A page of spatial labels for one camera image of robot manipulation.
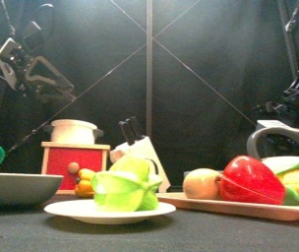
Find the pink tray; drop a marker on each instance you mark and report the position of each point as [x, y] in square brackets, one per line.
[243, 208]

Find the rounded beige wooden piece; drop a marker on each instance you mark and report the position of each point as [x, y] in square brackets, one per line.
[116, 156]

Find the vertical metal frame pole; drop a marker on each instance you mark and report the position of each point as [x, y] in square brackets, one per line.
[150, 82]

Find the beige toy onion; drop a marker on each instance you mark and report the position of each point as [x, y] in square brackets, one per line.
[201, 183]

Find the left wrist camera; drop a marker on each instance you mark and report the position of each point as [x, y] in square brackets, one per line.
[36, 34]

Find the red wooden drawer box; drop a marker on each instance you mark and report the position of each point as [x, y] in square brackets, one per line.
[56, 160]

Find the white plate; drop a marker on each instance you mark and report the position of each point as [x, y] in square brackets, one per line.
[78, 211]

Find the green toy lettuce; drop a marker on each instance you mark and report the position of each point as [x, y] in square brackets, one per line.
[122, 187]

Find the red toy bell pepper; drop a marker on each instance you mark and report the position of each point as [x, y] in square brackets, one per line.
[249, 180]

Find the yellow toy bell pepper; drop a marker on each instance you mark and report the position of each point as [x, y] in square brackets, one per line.
[86, 183]

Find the white knife block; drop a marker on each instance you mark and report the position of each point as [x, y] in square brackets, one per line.
[150, 164]

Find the grey bowl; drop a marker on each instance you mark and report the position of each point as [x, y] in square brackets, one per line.
[16, 188]

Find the dark metal frame post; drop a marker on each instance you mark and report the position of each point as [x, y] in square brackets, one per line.
[287, 39]

